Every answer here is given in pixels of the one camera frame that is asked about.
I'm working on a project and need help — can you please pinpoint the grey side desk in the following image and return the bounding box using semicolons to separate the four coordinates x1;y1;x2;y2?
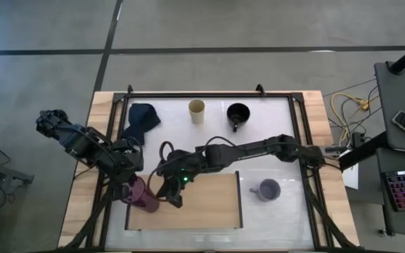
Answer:
375;147;405;238

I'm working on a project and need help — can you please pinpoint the black stand crossbar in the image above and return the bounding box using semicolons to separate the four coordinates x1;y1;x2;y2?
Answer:
337;130;390;171

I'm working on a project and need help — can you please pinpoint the black table frame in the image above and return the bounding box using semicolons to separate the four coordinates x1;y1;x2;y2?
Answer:
61;89;361;253

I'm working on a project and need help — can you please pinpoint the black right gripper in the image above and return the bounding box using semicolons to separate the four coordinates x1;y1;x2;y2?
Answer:
155;149;207;209

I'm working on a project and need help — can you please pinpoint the beige paper cup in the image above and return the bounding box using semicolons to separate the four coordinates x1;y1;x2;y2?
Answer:
188;98;206;125

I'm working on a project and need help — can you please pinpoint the glossy black mug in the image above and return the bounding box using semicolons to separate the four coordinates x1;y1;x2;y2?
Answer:
226;103;251;134

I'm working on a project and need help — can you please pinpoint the white paper box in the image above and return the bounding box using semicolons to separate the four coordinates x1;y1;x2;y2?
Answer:
340;163;360;190

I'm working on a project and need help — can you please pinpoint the dark blue cloth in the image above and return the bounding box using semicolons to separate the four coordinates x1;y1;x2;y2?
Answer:
120;103;162;147

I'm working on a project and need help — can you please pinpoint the yellow cable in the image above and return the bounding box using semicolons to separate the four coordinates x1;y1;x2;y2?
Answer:
330;91;380;142

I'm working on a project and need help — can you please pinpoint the grey mug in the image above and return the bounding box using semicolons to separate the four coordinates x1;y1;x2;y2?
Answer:
249;178;282;202

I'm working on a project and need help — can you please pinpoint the grey stand plate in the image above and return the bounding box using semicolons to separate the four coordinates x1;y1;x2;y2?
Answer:
373;61;405;155

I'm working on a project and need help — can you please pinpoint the purple tumbler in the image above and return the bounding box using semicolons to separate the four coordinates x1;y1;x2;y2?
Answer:
123;175;160;214

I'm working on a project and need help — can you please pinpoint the wooden board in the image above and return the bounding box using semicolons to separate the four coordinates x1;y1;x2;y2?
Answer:
124;171;244;232

